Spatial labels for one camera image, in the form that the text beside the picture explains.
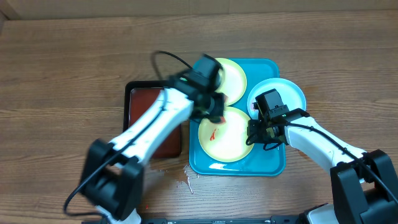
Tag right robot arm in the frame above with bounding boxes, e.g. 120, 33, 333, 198
246, 114, 397, 223

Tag light blue plate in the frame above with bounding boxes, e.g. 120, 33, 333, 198
247, 78, 307, 119

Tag black tray with red water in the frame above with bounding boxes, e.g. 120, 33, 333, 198
123, 80, 182, 159

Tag green and orange sponge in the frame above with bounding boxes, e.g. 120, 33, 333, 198
210, 116, 226, 124

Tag teal plastic tray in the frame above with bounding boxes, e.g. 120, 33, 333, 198
189, 58, 286, 177

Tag yellow-green plate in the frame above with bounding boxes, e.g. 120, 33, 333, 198
216, 58, 247, 106
198, 106, 253, 162

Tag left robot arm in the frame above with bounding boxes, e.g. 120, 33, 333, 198
78, 88, 195, 223

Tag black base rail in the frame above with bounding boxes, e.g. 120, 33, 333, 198
142, 215, 307, 224

